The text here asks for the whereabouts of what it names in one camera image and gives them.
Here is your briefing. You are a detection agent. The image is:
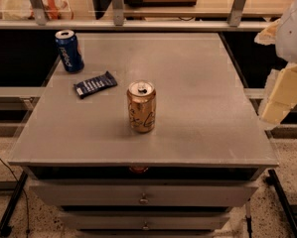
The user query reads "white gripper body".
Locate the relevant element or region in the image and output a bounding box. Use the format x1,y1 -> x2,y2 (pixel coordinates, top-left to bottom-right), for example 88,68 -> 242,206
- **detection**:
275,0 -> 297,63

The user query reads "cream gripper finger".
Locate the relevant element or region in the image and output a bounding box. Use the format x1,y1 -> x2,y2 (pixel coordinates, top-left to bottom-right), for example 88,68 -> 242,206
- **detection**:
254,19 -> 280,46
258,63 -> 297,130

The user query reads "orange soda can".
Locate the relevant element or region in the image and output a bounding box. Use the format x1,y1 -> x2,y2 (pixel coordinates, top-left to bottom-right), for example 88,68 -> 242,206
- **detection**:
127,80 -> 156,133

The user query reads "blue Pepsi can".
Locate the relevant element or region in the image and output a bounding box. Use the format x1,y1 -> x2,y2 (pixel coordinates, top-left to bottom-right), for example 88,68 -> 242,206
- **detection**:
55,30 -> 84,73

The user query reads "grey drawer cabinet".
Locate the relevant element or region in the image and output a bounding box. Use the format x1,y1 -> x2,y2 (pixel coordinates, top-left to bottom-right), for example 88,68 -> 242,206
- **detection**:
11,33 -> 277,238

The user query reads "upper drawer knob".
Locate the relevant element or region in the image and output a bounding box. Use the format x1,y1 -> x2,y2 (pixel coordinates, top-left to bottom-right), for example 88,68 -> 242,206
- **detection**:
139,193 -> 149,205

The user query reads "drawer knob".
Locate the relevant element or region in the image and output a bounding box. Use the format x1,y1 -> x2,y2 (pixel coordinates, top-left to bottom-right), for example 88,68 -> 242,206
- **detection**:
139,193 -> 149,205
142,221 -> 150,231

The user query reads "dark blue snack wrapper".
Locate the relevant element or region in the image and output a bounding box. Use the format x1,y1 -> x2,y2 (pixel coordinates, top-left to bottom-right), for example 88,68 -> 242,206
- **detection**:
74,71 -> 117,99

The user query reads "lower drawer knob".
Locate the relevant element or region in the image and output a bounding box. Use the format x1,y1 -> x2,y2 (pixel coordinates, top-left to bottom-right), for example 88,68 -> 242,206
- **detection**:
142,221 -> 150,231

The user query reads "orange white plastic bag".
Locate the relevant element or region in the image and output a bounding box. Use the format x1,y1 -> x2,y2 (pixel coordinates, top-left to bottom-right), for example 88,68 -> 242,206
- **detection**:
31,0 -> 74,20

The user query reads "metal shelf rail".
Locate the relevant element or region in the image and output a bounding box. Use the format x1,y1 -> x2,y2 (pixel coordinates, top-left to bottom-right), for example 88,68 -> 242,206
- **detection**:
0,0 -> 291,32

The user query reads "black floor cable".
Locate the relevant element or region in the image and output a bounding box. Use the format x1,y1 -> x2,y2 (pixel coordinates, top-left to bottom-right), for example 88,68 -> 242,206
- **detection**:
0,141 -> 31,238

